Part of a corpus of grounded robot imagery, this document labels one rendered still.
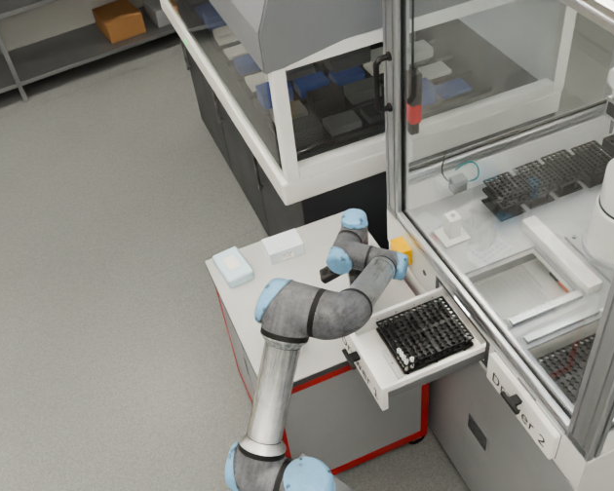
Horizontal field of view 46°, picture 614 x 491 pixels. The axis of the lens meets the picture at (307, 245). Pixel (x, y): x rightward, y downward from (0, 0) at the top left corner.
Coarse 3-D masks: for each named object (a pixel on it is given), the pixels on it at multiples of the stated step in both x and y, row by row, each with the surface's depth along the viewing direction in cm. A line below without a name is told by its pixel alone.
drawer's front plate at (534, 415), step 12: (492, 360) 196; (492, 372) 199; (504, 372) 192; (492, 384) 202; (504, 384) 194; (516, 384) 188; (528, 396) 186; (528, 408) 185; (528, 420) 187; (540, 420) 181; (528, 432) 190; (540, 432) 183; (552, 432) 178; (540, 444) 186; (552, 444) 179; (552, 456) 183
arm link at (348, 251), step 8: (344, 232) 204; (352, 232) 204; (336, 240) 203; (344, 240) 201; (352, 240) 202; (360, 240) 204; (336, 248) 199; (344, 248) 199; (352, 248) 199; (360, 248) 199; (328, 256) 199; (336, 256) 198; (344, 256) 198; (352, 256) 199; (360, 256) 198; (328, 264) 200; (336, 264) 199; (344, 264) 198; (352, 264) 199; (360, 264) 198; (336, 272) 201; (344, 272) 200
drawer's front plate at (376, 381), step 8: (352, 336) 205; (344, 344) 215; (352, 344) 206; (360, 344) 203; (360, 352) 201; (360, 360) 204; (368, 360) 198; (368, 368) 197; (368, 376) 200; (376, 376) 194; (368, 384) 203; (376, 384) 195; (384, 384) 192; (376, 392) 198; (384, 392) 193; (376, 400) 201; (384, 400) 196; (384, 408) 198
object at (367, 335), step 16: (400, 304) 216; (416, 304) 218; (368, 320) 214; (464, 320) 215; (368, 336) 216; (480, 336) 208; (368, 352) 212; (464, 352) 201; (480, 352) 203; (384, 368) 207; (400, 368) 206; (432, 368) 199; (448, 368) 201; (400, 384) 197; (416, 384) 200
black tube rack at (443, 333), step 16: (432, 304) 214; (448, 304) 213; (384, 320) 212; (400, 320) 215; (416, 320) 210; (432, 320) 210; (448, 320) 209; (400, 336) 207; (416, 336) 210; (432, 336) 206; (448, 336) 209; (464, 336) 204; (416, 352) 202; (432, 352) 202; (448, 352) 205; (416, 368) 203
